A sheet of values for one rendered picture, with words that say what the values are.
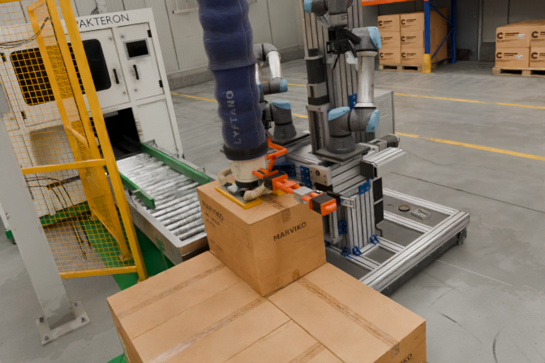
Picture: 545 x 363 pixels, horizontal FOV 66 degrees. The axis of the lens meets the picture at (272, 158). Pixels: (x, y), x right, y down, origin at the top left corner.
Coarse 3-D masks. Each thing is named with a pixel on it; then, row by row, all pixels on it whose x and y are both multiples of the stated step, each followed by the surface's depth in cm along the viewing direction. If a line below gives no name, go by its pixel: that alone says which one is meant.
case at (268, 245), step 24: (216, 192) 226; (216, 216) 223; (240, 216) 196; (264, 216) 193; (288, 216) 199; (312, 216) 208; (216, 240) 235; (240, 240) 203; (264, 240) 195; (288, 240) 203; (312, 240) 211; (240, 264) 213; (264, 264) 198; (288, 264) 206; (312, 264) 215; (264, 288) 201
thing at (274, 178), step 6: (264, 174) 198; (270, 174) 199; (276, 174) 199; (282, 174) 198; (264, 180) 196; (270, 180) 192; (276, 180) 192; (282, 180) 194; (264, 186) 198; (270, 186) 193; (276, 186) 193
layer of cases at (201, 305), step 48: (144, 288) 221; (192, 288) 216; (240, 288) 211; (288, 288) 206; (336, 288) 201; (144, 336) 188; (192, 336) 184; (240, 336) 180; (288, 336) 176; (336, 336) 173; (384, 336) 169
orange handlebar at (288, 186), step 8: (272, 144) 243; (280, 152) 230; (256, 176) 207; (280, 184) 190; (288, 184) 188; (296, 184) 187; (288, 192) 185; (312, 192) 178; (304, 200) 175; (328, 208) 164
